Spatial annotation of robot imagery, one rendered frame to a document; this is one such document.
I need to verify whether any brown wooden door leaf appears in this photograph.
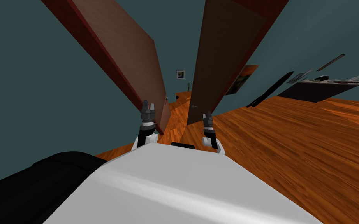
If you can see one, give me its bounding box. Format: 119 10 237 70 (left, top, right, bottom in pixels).
69 0 172 135
187 0 268 126

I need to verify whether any dark wall shelf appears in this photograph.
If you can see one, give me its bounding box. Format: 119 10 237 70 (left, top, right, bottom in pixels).
316 53 346 72

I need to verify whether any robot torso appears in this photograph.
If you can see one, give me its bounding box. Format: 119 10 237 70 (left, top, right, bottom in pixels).
42 142 324 224

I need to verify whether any long black floor object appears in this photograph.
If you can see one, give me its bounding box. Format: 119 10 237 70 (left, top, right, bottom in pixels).
246 71 295 108

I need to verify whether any dark desk with clutter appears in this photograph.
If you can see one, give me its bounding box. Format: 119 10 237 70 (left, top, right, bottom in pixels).
276 74 359 103

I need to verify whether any orange wall painting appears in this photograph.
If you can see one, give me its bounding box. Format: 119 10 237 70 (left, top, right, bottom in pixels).
225 64 259 96

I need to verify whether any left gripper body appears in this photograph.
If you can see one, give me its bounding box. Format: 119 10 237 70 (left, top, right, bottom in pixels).
140 109 156 124

